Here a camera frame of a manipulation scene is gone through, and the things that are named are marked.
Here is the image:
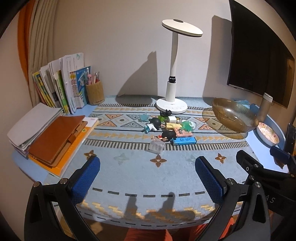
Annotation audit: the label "small pink box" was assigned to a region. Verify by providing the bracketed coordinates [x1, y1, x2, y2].
[175, 130, 193, 138]

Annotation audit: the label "orange curtain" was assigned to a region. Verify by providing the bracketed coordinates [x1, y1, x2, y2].
[17, 0, 37, 93]

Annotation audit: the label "small patterned dish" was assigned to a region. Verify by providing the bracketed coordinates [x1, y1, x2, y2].
[256, 122, 280, 146]

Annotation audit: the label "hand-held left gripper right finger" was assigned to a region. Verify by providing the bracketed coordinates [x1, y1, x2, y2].
[195, 156, 271, 241]

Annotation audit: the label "black flat device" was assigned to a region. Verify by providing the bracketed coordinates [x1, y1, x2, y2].
[284, 123, 296, 156]

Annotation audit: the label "brown leather notebook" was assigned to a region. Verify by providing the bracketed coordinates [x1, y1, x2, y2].
[28, 115, 88, 167]

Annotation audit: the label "wooden pen holder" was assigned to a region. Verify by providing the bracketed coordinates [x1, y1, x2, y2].
[85, 80, 105, 106]

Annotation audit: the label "row of upright books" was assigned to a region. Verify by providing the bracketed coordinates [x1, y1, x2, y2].
[32, 53, 91, 115]

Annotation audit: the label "bunch of pens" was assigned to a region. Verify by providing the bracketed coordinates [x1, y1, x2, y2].
[86, 67, 101, 85]

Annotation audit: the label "orange book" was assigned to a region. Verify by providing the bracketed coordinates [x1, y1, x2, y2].
[29, 117, 99, 178]

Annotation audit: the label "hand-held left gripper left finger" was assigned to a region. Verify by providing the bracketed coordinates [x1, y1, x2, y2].
[24, 156, 101, 241]

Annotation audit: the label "black wall television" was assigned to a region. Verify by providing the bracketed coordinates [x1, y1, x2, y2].
[227, 0, 296, 109]

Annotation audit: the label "patterned blue table mat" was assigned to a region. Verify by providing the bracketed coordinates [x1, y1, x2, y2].
[44, 95, 257, 230]

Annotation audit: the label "black-haired red figurine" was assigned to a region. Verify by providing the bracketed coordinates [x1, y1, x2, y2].
[158, 131, 177, 142]

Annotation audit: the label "white desk lamp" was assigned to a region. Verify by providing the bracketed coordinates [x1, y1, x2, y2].
[155, 19, 204, 114]

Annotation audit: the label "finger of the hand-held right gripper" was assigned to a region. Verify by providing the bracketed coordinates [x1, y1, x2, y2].
[236, 150, 296, 184]
[270, 146, 296, 173]

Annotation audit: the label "amber glass bowl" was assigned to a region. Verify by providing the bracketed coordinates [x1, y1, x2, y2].
[212, 98, 259, 133]

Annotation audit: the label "light blue plastic bag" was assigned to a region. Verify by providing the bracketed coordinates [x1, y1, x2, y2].
[233, 99, 257, 112]

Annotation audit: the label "clear plastic box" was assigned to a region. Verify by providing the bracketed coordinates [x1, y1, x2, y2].
[145, 136, 166, 155]

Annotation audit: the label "dark green toy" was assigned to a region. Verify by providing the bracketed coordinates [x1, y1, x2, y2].
[181, 120, 196, 132]

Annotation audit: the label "stack of white papers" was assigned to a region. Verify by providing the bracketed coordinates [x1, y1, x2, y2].
[7, 103, 64, 158]

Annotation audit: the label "person's orange pants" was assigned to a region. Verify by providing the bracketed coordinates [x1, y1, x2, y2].
[124, 215, 236, 241]

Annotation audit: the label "white blue figurine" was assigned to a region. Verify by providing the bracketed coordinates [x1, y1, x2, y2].
[144, 118, 162, 134]

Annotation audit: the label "blue rectangular box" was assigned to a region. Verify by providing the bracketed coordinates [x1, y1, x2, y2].
[171, 136, 197, 146]

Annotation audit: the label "beige curtain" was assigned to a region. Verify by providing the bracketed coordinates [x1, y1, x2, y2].
[28, 0, 58, 109]

